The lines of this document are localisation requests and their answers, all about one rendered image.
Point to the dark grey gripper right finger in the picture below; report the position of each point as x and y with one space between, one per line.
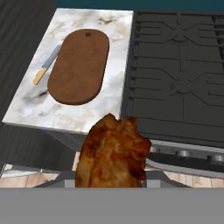
159 180

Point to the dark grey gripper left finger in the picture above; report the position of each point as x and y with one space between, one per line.
62 180

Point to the roasted brown chicken drumstick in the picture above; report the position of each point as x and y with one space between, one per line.
112 153

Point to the brown oval wooden cutting board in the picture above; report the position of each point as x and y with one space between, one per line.
78 67

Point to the grey round stove knob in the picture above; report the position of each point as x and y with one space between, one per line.
184 153
216 158
154 149

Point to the dark grey counter cabinet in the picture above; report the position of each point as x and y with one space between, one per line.
62 145

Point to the dark grey gas stove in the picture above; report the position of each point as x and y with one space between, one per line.
178 78

